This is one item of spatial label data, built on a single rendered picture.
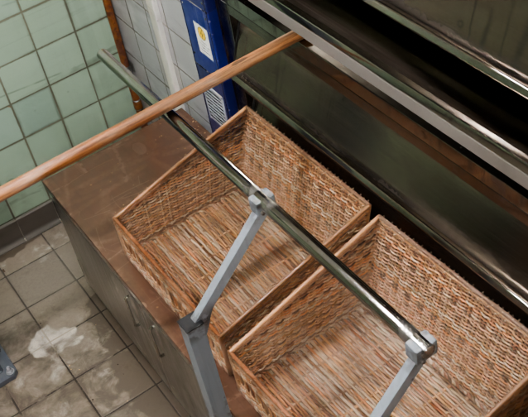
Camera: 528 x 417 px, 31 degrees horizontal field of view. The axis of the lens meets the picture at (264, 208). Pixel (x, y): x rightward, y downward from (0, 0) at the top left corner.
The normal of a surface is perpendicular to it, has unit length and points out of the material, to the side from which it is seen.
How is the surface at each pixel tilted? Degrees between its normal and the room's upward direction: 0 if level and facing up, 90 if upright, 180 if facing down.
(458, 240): 70
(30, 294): 0
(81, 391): 0
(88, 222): 0
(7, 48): 90
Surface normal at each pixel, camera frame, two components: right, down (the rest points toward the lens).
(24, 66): 0.55, 0.51
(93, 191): -0.15, -0.71
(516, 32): -0.82, 0.21
